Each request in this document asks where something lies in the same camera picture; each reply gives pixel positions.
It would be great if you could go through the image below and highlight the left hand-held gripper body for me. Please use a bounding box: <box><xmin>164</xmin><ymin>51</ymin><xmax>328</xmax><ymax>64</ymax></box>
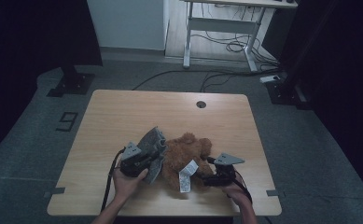
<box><xmin>119</xmin><ymin>141</ymin><xmax>149</xmax><ymax>178</ymax></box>

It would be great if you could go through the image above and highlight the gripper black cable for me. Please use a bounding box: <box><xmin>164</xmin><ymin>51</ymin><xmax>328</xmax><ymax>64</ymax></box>
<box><xmin>100</xmin><ymin>147</ymin><xmax>126</xmax><ymax>213</ymax></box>
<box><xmin>231</xmin><ymin>170</ymin><xmax>254</xmax><ymax>203</ymax></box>

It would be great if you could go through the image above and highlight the person's left hand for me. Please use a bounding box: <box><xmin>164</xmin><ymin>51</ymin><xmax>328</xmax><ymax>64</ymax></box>
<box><xmin>112</xmin><ymin>167</ymin><xmax>149</xmax><ymax>201</ymax></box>

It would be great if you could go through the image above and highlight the tangled black cable bundle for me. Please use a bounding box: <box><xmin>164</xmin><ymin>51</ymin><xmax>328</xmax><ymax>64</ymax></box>
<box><xmin>190</xmin><ymin>30</ymin><xmax>280</xmax><ymax>68</ymax></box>

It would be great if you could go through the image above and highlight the white power strip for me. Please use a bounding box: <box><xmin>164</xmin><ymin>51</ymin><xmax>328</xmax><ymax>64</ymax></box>
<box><xmin>259</xmin><ymin>74</ymin><xmax>282</xmax><ymax>85</ymax></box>

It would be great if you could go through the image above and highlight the white metal-frame desk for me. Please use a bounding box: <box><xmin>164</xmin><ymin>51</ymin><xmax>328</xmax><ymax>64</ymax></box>
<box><xmin>182</xmin><ymin>0</ymin><xmax>299</xmax><ymax>74</ymax></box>

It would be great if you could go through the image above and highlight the long black floor cable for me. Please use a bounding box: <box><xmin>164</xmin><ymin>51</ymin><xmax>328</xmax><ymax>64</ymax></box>
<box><xmin>131</xmin><ymin>68</ymin><xmax>280</xmax><ymax>91</ymax></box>

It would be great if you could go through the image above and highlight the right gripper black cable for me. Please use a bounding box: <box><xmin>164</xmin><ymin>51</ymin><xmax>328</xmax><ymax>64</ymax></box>
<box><xmin>231</xmin><ymin>170</ymin><xmax>254</xmax><ymax>203</ymax></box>

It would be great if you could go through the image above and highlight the black stand base plate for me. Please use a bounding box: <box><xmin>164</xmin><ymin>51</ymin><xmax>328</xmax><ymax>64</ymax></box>
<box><xmin>46</xmin><ymin>64</ymin><xmax>96</xmax><ymax>98</ymax></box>
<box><xmin>265</xmin><ymin>72</ymin><xmax>314</xmax><ymax>111</ymax></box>

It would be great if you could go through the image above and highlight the brown teddy bear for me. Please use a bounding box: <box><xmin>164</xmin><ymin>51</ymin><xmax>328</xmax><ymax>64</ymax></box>
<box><xmin>161</xmin><ymin>132</ymin><xmax>216</xmax><ymax>194</ymax></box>

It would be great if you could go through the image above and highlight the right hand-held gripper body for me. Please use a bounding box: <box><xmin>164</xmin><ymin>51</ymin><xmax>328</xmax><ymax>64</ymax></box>
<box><xmin>212</xmin><ymin>151</ymin><xmax>246</xmax><ymax>188</ymax></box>

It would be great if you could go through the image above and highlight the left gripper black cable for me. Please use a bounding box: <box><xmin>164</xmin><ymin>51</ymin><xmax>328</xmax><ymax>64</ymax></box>
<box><xmin>100</xmin><ymin>147</ymin><xmax>126</xmax><ymax>213</ymax></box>

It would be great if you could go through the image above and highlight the person's right hand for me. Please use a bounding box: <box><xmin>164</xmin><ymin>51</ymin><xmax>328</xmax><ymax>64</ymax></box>
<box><xmin>221</xmin><ymin>177</ymin><xmax>249</xmax><ymax>208</ymax></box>

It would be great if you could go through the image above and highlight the grey tape strip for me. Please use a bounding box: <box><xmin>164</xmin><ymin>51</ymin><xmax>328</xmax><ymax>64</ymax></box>
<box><xmin>43</xmin><ymin>186</ymin><xmax>66</xmax><ymax>200</ymax></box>
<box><xmin>265</xmin><ymin>189</ymin><xmax>286</xmax><ymax>199</ymax></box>

